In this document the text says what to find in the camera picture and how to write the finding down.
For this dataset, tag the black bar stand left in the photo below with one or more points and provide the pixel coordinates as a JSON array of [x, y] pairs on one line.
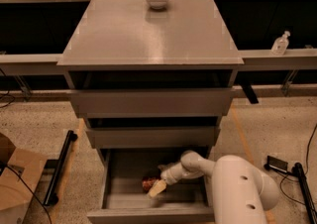
[[56, 165]]

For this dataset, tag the grey drawer cabinet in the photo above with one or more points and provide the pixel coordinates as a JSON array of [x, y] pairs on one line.
[[125, 44]]

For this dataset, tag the open grey bottom drawer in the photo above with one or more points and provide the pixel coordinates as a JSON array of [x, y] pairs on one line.
[[124, 200]]

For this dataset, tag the red coke can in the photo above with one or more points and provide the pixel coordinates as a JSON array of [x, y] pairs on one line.
[[148, 182]]

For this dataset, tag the grey top drawer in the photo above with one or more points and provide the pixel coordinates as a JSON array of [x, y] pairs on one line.
[[151, 103]]

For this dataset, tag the black bar stand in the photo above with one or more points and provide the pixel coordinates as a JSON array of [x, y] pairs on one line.
[[56, 165], [308, 201]]

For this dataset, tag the clear sanitizer pump bottle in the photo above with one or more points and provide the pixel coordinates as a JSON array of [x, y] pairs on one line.
[[280, 44]]

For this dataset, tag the black bar stand right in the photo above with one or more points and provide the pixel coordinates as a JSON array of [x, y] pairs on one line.
[[308, 201]]

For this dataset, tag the small black device on floor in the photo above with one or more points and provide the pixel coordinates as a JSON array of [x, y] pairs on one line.
[[276, 164]]

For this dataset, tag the grey middle drawer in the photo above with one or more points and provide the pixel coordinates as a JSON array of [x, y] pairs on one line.
[[154, 137]]

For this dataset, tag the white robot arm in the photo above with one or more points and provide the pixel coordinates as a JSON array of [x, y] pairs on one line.
[[241, 193]]

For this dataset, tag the brown cardboard box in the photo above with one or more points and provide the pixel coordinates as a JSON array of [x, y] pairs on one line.
[[18, 180]]

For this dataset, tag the white gripper wrist block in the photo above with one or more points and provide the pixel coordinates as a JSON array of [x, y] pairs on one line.
[[169, 174]]

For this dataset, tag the grey metal shelf rail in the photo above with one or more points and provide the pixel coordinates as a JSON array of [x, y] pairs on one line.
[[256, 60]]

